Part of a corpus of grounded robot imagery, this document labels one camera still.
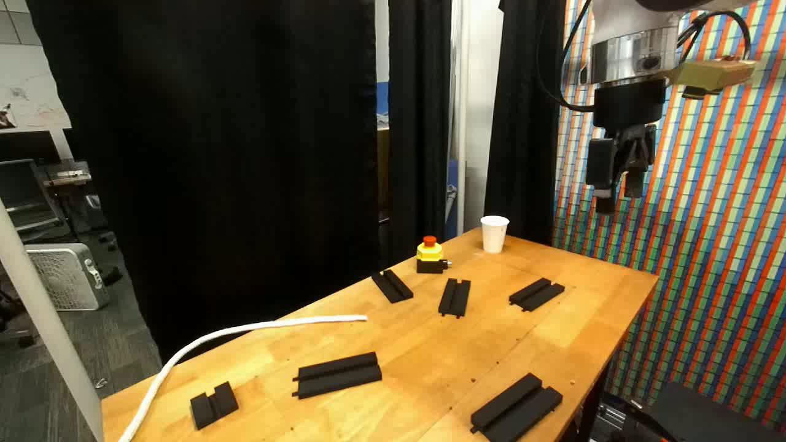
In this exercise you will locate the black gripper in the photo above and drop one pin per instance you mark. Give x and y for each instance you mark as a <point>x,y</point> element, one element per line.
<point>615,109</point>

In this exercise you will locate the black long track piece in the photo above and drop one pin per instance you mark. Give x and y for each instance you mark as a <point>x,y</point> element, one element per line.
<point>338,373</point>

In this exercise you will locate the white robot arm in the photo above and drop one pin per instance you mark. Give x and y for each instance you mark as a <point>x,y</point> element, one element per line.
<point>635,48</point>

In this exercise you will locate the white paper cup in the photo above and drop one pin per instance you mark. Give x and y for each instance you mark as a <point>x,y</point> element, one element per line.
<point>494,233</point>

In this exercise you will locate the yellow red emergency stop button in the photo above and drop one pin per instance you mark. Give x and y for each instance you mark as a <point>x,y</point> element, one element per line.
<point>431,255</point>

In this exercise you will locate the large black double track piece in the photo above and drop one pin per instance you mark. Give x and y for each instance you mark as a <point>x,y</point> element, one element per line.
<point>516,411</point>

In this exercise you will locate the black curtain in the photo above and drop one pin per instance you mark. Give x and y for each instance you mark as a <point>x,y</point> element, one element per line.
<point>254,154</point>

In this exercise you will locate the small black track piece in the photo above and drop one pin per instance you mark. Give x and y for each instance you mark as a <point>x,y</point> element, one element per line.
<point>210,409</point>

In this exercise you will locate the grey computer case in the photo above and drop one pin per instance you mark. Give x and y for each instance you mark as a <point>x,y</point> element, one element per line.
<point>69,276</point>

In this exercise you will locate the beige wrist camera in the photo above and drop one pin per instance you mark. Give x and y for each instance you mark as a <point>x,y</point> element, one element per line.
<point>701,78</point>

